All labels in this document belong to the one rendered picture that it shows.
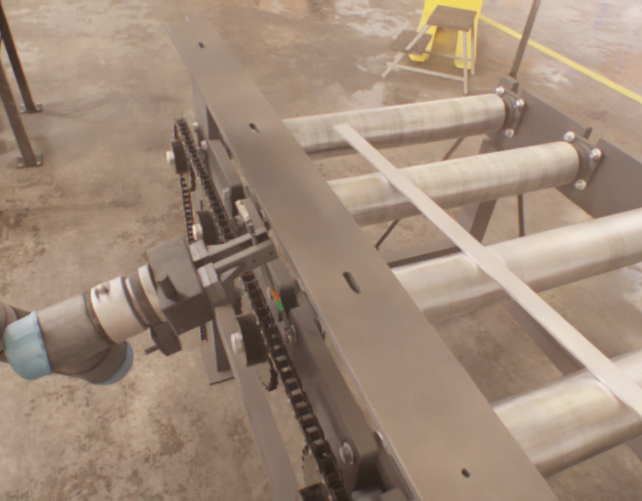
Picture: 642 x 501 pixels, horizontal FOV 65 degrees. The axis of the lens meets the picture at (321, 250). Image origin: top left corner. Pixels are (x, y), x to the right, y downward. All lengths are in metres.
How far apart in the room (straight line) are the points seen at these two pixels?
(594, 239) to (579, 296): 1.35
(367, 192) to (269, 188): 0.51
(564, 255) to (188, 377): 1.28
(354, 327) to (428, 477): 0.14
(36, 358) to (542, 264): 0.83
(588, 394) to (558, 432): 0.08
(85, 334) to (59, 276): 1.68
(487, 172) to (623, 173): 0.36
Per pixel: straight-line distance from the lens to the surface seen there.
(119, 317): 0.64
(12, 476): 1.83
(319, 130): 1.31
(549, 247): 1.06
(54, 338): 0.66
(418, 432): 0.40
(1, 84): 2.92
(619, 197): 1.47
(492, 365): 2.03
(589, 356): 0.87
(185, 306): 0.61
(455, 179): 1.20
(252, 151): 0.68
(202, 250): 0.67
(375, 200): 1.09
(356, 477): 0.70
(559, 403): 0.80
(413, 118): 1.44
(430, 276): 0.90
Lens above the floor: 1.51
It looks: 41 degrees down
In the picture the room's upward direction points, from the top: 5 degrees clockwise
